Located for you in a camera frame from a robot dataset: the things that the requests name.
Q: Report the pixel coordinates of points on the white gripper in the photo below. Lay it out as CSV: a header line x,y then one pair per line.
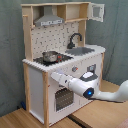
x,y
62,79

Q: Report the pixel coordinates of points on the white oven door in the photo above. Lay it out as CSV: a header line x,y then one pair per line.
x,y
62,101

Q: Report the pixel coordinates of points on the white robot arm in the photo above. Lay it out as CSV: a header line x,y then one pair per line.
x,y
121,95

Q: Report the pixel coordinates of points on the wooden toy kitchen unit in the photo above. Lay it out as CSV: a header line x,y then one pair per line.
x,y
59,37

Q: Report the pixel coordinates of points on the right red stove knob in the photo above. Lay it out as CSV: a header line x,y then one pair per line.
x,y
74,69

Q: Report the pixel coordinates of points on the black toy stovetop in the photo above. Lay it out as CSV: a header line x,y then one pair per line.
x,y
60,58

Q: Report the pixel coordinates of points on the silver toy pot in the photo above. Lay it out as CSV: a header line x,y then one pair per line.
x,y
50,56

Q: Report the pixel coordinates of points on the grey toy sink basin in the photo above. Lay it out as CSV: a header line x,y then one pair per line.
x,y
79,51

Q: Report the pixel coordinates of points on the white fridge door with dispenser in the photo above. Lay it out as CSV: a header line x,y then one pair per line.
x,y
93,66

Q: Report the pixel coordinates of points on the grey range hood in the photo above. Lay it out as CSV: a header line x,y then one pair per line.
x,y
48,17

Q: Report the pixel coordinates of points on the white microwave cabinet door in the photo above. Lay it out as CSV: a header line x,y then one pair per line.
x,y
96,11

